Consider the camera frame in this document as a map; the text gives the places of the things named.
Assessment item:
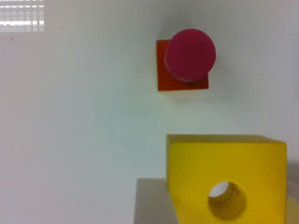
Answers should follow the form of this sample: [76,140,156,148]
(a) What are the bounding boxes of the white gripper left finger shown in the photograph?
[134,178,178,224]

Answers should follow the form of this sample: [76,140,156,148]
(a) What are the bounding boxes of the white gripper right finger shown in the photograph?
[286,181,299,224]

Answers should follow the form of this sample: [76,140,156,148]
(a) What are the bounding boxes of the yellow block with hole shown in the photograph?
[166,134,287,224]

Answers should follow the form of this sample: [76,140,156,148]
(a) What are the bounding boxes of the orange square block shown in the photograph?
[156,40,209,91]

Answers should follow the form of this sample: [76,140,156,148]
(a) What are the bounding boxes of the pink cylinder block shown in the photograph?
[164,29,216,82]

